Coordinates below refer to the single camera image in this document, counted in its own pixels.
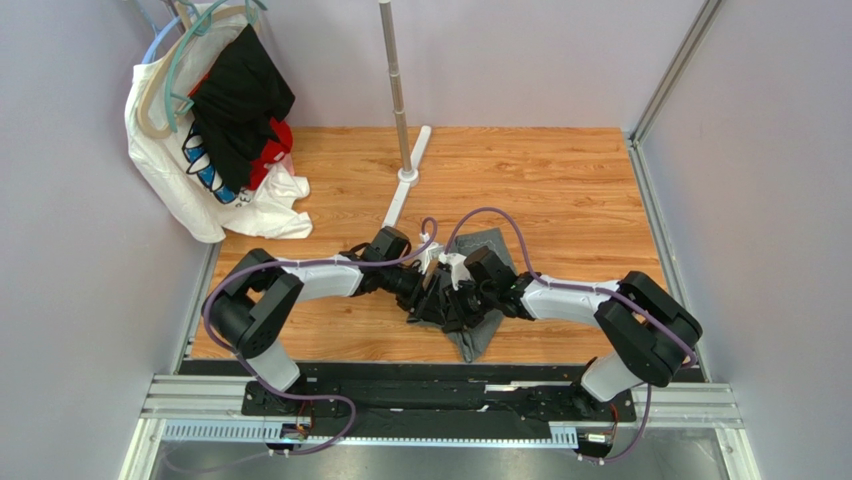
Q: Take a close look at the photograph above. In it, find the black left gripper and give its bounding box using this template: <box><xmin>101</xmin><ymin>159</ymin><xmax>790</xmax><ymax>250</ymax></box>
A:
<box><xmin>379</xmin><ymin>261</ymin><xmax>445</xmax><ymax>326</ymax></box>

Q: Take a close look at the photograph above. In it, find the grey cloth napkin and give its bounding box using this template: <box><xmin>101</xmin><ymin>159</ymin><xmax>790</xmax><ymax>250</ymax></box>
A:
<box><xmin>403</xmin><ymin>228</ymin><xmax>517</xmax><ymax>363</ymax></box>

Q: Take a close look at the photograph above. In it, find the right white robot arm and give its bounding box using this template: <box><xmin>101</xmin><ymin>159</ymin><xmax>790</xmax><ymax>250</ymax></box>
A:
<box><xmin>436</xmin><ymin>247</ymin><xmax>703</xmax><ymax>402</ymax></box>

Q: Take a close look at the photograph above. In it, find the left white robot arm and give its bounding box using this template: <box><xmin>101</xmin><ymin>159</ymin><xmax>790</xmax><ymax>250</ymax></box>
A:
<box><xmin>202</xmin><ymin>226</ymin><xmax>437</xmax><ymax>401</ymax></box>

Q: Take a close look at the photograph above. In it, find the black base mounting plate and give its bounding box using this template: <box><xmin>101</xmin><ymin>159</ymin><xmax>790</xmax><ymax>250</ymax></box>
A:
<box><xmin>241</xmin><ymin>362</ymin><xmax>640</xmax><ymax>440</ymax></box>

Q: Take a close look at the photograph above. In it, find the white stand base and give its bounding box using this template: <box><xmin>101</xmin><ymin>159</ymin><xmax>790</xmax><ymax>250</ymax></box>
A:
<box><xmin>382</xmin><ymin>125</ymin><xmax>432</xmax><ymax>227</ymax></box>

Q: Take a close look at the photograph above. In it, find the red garment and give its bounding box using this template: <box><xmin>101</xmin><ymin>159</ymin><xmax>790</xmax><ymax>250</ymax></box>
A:
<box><xmin>190</xmin><ymin>71</ymin><xmax>295</xmax><ymax>192</ymax></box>

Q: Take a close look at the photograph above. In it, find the black garment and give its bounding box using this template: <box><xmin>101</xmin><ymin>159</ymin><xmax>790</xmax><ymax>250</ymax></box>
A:
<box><xmin>190</xmin><ymin>26</ymin><xmax>296</xmax><ymax>193</ymax></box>

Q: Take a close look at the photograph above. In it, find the silver metal stand pole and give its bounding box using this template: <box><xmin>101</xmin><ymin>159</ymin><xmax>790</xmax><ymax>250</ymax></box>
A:
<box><xmin>378</xmin><ymin>0</ymin><xmax>414</xmax><ymax>179</ymax></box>

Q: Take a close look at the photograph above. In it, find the teal clothes hanger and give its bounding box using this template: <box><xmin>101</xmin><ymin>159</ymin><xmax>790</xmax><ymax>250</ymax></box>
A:
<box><xmin>134</xmin><ymin>1</ymin><xmax>249</xmax><ymax>137</ymax></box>

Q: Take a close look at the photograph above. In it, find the white T-shirt with print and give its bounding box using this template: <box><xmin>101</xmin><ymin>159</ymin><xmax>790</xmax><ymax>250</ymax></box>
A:
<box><xmin>125</xmin><ymin>13</ymin><xmax>314</xmax><ymax>244</ymax></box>

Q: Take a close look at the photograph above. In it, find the beige clothes hanger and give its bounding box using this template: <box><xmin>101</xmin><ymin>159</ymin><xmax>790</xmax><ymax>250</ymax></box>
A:
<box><xmin>136</xmin><ymin>1</ymin><xmax>268</xmax><ymax>139</ymax></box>

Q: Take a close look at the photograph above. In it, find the blue clothes hanger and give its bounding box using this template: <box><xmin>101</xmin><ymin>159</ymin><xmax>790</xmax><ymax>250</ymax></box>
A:
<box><xmin>140</xmin><ymin>17</ymin><xmax>183</xmax><ymax>65</ymax></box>

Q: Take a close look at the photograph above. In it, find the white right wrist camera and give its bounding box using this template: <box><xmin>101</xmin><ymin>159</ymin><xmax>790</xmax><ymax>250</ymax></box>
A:
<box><xmin>438</xmin><ymin>253</ymin><xmax>472</xmax><ymax>290</ymax></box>

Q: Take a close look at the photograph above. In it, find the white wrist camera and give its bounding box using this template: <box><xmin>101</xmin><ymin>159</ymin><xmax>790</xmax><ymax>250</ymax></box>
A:
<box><xmin>415</xmin><ymin>233</ymin><xmax>445</xmax><ymax>275</ymax></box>
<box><xmin>438</xmin><ymin>253</ymin><xmax>472</xmax><ymax>290</ymax></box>

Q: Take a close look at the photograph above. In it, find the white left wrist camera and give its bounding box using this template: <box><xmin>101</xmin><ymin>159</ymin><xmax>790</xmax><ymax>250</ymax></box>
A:
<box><xmin>415</xmin><ymin>233</ymin><xmax>445</xmax><ymax>275</ymax></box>

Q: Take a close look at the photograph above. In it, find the aluminium corner post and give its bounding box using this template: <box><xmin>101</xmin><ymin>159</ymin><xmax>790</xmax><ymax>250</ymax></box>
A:
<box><xmin>629</xmin><ymin>0</ymin><xmax>726</xmax><ymax>146</ymax></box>

